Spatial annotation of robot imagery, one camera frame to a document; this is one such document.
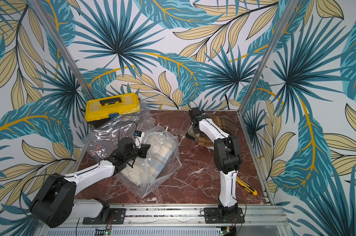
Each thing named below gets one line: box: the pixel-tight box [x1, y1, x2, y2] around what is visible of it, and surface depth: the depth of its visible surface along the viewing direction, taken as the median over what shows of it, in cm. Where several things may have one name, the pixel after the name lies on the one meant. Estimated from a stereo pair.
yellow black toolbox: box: [85, 92, 141, 128], surface depth 100 cm
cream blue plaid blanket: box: [120, 137, 173, 187], surface depth 88 cm
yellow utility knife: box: [236, 176, 258, 196], surface depth 83 cm
